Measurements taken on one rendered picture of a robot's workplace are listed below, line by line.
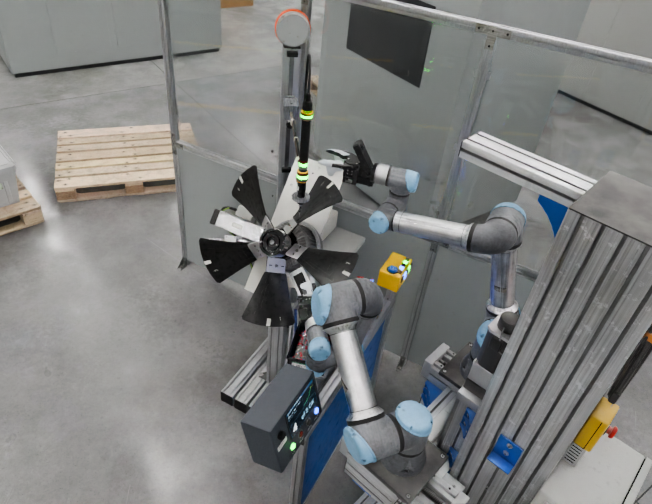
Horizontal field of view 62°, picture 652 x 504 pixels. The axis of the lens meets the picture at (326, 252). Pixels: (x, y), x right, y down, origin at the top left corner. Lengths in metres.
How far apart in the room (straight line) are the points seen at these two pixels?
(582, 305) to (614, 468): 0.67
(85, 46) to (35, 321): 4.23
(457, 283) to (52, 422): 2.27
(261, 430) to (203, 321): 2.07
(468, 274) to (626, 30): 5.28
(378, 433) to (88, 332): 2.44
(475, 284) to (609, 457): 1.30
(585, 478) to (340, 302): 0.86
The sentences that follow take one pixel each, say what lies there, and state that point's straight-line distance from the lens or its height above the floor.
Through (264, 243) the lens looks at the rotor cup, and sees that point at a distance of 2.30.
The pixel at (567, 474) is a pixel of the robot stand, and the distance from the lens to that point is 1.81.
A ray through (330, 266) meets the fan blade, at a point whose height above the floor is 1.19.
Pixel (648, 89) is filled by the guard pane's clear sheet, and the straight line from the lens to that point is 2.41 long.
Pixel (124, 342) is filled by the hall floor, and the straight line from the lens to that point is 3.60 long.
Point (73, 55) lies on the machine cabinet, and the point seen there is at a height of 0.18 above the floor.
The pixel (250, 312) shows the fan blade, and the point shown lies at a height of 0.98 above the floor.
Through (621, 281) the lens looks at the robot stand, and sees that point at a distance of 1.30.
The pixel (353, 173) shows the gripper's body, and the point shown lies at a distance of 1.97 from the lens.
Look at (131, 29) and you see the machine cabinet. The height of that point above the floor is 0.41.
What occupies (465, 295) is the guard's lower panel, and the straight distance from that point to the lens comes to 2.99.
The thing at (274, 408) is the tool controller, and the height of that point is 1.25.
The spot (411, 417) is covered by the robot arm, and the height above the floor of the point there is 1.27.
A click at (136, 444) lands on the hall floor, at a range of 3.15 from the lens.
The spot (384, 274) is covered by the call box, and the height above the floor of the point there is 1.06.
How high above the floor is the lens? 2.63
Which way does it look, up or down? 39 degrees down
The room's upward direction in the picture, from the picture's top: 7 degrees clockwise
